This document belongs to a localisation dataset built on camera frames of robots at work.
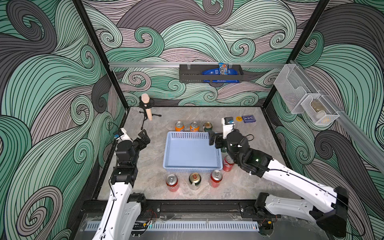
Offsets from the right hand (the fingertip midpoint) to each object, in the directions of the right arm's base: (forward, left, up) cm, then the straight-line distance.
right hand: (218, 130), depth 71 cm
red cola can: (-19, +23, -18) cm, 35 cm away
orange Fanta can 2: (+16, +11, -19) cm, 27 cm away
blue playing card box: (+30, -31, -27) cm, 50 cm away
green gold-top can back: (+16, +2, -18) cm, 24 cm away
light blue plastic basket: (+3, +14, -27) cm, 31 cm away
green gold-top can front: (-17, +12, -17) cm, 27 cm away
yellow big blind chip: (+32, -24, -29) cm, 50 cm away
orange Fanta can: (+16, +21, -18) cm, 32 cm away
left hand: (+2, +41, -4) cm, 41 cm away
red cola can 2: (-16, +1, -18) cm, 25 cm away
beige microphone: (+24, +40, -1) cm, 47 cm away
